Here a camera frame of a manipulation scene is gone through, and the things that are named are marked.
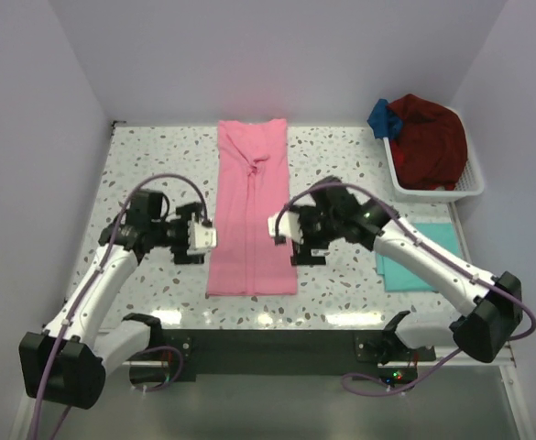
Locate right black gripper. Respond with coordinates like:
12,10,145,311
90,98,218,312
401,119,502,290
285,203,343,264

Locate pink t shirt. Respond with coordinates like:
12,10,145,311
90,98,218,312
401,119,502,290
207,119,298,296

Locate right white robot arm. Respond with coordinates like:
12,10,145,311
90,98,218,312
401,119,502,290
270,177,525,363

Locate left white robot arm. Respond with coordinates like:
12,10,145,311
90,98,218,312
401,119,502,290
18,190,216,409

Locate folded teal t shirt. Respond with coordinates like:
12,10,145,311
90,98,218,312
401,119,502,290
375,223,462,292

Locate blue t shirt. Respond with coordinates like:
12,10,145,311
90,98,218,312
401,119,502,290
367,99,403,140

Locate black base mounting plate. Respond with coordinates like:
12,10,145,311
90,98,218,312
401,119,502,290
129,329,435,387

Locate dark red t shirt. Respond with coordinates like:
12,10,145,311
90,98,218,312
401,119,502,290
388,93,468,191

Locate white plastic laundry basket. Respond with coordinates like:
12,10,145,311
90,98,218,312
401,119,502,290
380,106,484,203

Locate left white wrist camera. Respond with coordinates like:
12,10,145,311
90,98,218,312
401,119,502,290
188,221,217,251

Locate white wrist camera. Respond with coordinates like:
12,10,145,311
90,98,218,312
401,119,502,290
268,212,303,246
188,221,217,251

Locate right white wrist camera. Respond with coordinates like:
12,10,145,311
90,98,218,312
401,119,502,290
268,212,303,246

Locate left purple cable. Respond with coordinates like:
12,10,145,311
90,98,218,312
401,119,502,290
27,173,210,440

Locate purple cable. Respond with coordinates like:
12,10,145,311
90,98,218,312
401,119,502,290
27,173,210,440
274,181,536,396

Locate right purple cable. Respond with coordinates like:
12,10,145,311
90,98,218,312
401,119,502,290
274,181,536,396

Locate aluminium frame rail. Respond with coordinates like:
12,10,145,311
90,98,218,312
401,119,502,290
433,345,516,367

